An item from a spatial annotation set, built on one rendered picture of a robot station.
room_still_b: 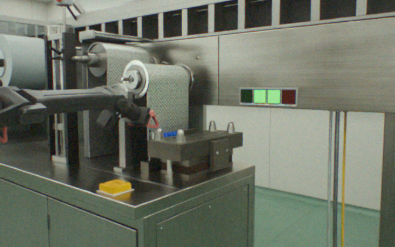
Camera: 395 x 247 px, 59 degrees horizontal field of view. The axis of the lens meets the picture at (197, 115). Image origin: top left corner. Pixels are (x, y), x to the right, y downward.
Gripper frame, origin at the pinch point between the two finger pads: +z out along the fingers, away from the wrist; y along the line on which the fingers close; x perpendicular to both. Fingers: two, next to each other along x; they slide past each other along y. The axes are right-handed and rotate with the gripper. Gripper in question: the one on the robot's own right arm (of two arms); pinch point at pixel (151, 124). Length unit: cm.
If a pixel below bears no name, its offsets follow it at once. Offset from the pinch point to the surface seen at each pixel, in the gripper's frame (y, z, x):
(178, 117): 0.2, 12.7, 9.2
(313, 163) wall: -33, 262, 74
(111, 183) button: 9.7, -15.3, -26.5
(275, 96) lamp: 36.6, 20.5, 24.2
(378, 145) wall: 27, 249, 97
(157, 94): 0.2, -3.1, 11.6
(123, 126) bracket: -8.4, -5.3, -3.9
